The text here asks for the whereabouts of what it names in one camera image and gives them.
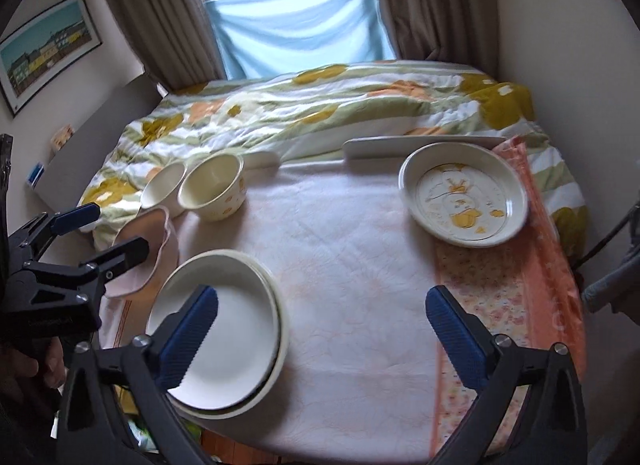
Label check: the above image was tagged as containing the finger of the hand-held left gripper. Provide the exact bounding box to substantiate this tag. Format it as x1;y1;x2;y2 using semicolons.
30;237;151;296
7;202;101;266

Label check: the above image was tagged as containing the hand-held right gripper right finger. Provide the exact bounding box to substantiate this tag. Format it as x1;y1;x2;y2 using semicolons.
425;286;588;465

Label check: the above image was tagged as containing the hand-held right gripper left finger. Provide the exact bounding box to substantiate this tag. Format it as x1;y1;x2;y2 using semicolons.
57;285;221;465

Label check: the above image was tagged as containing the pink bowl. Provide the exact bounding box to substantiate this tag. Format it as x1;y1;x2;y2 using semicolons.
102;206;180;300

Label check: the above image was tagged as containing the white plate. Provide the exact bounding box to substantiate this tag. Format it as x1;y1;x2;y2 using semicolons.
146;254;281;408

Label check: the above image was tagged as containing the small white bowl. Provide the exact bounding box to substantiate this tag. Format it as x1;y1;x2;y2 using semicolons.
139;161;188;220

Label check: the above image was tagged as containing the cream plate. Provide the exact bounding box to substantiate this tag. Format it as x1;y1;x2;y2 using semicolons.
172;249;291;420

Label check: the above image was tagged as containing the cream printed bowl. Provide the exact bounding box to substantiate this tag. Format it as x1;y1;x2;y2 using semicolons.
177;152;247;222

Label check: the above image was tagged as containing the yellow printed plate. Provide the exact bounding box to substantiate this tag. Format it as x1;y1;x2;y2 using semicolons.
398;142;529;248

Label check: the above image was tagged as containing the person's left hand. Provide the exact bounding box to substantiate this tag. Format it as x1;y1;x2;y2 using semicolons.
0;342;68;396

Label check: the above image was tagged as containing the orange floral cloth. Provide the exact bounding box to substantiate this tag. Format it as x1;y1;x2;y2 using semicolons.
432;137;588;456

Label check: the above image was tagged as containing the pale floral tablecloth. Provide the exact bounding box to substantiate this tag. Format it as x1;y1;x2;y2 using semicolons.
97;152;501;465

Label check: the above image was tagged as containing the grey clothing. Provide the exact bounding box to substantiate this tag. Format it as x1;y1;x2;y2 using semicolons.
580;250;640;316

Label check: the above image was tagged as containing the brown curtain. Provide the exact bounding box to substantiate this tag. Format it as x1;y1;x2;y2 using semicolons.
365;0;501;80
87;0;226;93

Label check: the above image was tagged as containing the floral blanket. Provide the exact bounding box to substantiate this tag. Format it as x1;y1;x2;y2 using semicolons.
80;60;588;258

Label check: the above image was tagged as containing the light blue cloth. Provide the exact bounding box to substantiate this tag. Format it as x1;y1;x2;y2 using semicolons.
204;0;398;80

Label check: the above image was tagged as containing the framed wall picture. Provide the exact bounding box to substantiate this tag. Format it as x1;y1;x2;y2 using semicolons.
0;0;103;118

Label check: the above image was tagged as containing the black cable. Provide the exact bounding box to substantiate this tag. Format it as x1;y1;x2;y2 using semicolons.
575;200;640;266

